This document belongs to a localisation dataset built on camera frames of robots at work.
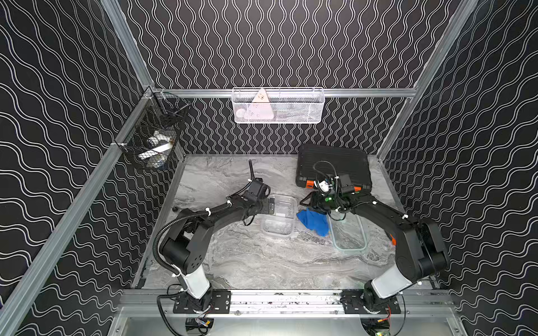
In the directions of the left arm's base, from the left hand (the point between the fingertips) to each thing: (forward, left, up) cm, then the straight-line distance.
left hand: (263, 201), depth 93 cm
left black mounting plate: (-39, +12, -7) cm, 42 cm away
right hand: (-3, -18, +4) cm, 18 cm away
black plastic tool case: (+29, -45, 0) cm, 53 cm away
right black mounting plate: (-37, -35, -5) cm, 51 cm away
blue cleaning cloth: (-9, -22, +1) cm, 24 cm away
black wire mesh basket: (+33, +51, +21) cm, 65 cm away
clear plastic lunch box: (-6, -9, -8) cm, 13 cm away
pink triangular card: (+31, +4, +27) cm, 42 cm away
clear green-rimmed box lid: (-10, -38, -7) cm, 40 cm away
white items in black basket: (+3, +39, +26) cm, 47 cm away
